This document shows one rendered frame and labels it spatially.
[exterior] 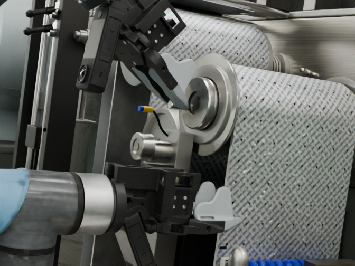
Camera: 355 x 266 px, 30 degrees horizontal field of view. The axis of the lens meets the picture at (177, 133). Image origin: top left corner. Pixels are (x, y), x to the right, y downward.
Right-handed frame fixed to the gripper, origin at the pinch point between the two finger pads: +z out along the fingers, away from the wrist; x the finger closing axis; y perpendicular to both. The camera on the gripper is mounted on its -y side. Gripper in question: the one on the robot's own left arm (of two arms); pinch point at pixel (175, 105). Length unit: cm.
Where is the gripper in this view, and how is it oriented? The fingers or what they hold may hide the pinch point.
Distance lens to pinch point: 95.0
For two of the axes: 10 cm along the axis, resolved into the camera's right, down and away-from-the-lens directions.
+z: 5.6, 7.0, 4.4
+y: 6.4, -7.1, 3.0
